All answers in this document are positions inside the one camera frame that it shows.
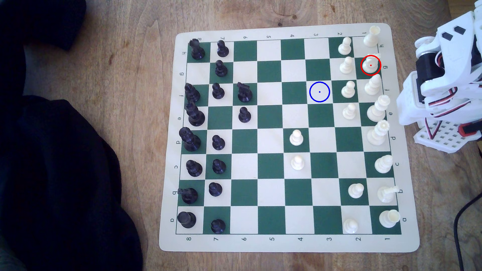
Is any white knight chess piece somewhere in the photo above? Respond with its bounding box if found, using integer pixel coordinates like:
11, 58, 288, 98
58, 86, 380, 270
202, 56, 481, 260
377, 185, 400, 204
361, 54, 382, 76

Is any black knight chess piece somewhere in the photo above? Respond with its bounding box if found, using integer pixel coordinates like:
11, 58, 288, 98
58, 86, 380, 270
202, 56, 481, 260
178, 187, 199, 205
237, 82, 253, 103

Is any black king chess piece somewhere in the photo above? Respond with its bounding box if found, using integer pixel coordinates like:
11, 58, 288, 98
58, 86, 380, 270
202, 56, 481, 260
185, 102, 206, 127

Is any green white chess board mat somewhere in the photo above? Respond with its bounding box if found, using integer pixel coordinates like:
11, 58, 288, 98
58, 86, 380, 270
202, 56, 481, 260
159, 23, 420, 253

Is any black queen chess piece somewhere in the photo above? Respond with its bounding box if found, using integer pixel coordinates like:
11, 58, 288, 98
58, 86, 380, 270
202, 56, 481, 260
179, 127, 202, 152

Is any black bishop chess piece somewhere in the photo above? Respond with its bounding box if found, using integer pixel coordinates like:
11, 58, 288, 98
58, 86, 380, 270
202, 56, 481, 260
186, 160, 203, 177
185, 83, 201, 103

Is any black rook chess piece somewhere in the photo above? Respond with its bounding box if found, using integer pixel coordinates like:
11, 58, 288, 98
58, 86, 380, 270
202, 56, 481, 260
177, 211, 197, 229
189, 38, 206, 60

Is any white queen chess piece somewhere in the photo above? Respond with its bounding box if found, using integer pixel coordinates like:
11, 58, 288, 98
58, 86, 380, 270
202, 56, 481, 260
367, 120, 390, 146

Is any white king chess piece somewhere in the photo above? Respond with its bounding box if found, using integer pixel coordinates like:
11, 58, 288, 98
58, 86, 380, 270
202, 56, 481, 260
367, 95, 391, 122

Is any white bishop chess piece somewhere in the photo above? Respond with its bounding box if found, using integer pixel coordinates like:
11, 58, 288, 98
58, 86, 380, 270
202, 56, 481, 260
374, 155, 394, 174
365, 74, 383, 96

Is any white rook chess piece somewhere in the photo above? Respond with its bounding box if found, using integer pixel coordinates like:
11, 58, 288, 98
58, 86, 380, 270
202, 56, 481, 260
379, 210, 401, 229
363, 26, 381, 48

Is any black cloth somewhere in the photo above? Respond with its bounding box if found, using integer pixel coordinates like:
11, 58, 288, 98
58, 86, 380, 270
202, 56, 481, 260
0, 0, 144, 271

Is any red black clamp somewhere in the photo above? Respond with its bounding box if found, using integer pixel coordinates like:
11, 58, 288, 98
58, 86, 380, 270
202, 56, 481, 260
459, 123, 482, 137

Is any red black white servo wire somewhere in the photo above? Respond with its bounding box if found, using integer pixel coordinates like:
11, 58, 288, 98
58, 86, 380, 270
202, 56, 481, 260
424, 90, 471, 140

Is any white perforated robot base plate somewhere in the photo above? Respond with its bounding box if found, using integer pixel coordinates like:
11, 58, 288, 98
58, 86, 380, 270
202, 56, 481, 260
413, 120, 482, 154

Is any black cable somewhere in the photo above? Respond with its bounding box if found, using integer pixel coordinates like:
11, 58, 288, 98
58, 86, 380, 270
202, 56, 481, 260
453, 191, 482, 271

